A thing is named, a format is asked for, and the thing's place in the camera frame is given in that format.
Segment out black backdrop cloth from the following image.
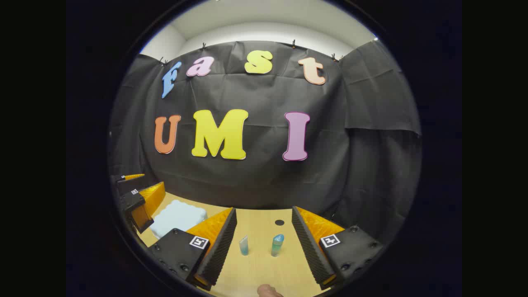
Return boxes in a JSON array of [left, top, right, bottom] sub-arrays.
[[108, 39, 422, 244]]

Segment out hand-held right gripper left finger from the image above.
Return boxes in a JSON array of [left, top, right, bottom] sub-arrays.
[[148, 207, 238, 291]]

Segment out blue-capped clear bottle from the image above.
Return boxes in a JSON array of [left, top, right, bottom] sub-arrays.
[[271, 234, 285, 257]]

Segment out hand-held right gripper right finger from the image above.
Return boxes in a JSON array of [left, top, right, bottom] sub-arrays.
[[291, 206, 385, 291]]

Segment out light blue suitcase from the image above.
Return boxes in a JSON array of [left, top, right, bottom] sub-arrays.
[[149, 200, 208, 240]]

